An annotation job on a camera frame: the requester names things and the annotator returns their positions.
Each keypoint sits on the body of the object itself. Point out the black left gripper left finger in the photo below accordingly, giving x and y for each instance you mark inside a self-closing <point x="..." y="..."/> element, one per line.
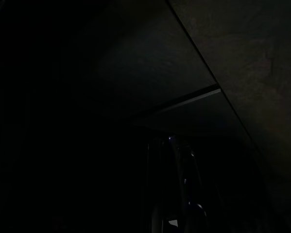
<point x="159" y="182"/>

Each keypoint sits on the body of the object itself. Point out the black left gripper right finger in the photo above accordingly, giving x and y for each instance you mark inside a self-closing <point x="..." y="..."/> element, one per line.
<point x="193" y="184"/>

